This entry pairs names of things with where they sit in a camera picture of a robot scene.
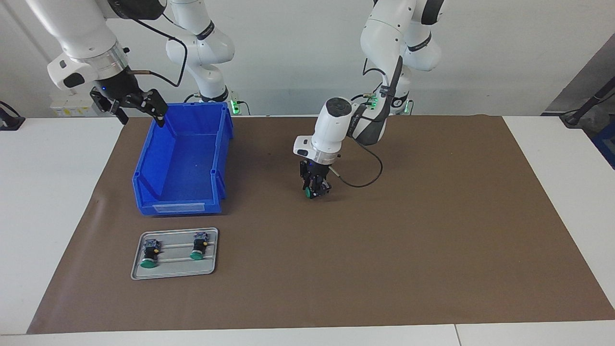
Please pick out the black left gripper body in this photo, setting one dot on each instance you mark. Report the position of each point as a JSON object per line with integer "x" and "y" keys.
{"x": 314, "y": 172}

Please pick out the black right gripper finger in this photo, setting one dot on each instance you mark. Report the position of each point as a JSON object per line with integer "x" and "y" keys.
{"x": 157, "y": 108}
{"x": 120, "y": 114}

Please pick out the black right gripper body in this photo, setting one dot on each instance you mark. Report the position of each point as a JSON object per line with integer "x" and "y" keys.
{"x": 120, "y": 91}

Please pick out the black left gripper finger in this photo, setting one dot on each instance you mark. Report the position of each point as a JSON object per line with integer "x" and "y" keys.
{"x": 325, "y": 187}
{"x": 308, "y": 185}

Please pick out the green push button switch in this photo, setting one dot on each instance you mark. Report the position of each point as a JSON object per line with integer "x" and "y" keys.
{"x": 199, "y": 246}
{"x": 150, "y": 253}
{"x": 307, "y": 193}

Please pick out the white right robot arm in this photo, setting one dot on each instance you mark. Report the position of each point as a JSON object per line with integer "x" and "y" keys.
{"x": 77, "y": 33}

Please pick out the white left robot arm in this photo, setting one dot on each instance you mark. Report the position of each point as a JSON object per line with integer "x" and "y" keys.
{"x": 384, "y": 29}

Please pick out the blue plastic storage bin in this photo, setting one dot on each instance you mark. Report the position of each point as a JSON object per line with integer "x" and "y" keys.
{"x": 187, "y": 163}

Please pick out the brown table mat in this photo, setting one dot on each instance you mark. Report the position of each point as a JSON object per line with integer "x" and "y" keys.
{"x": 408, "y": 240}

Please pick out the black table clamp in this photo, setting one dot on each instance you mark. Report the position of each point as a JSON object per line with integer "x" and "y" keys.
{"x": 9, "y": 120}

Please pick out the grey metal tray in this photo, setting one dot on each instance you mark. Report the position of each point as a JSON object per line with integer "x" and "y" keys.
{"x": 178, "y": 266}

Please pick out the black stand pole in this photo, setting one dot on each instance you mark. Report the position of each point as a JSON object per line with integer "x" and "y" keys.
{"x": 588, "y": 103}

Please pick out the blue crate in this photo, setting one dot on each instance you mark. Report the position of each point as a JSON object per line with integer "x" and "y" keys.
{"x": 606, "y": 144}

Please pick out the white wall socket box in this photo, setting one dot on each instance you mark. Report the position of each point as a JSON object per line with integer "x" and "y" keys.
{"x": 65, "y": 109}

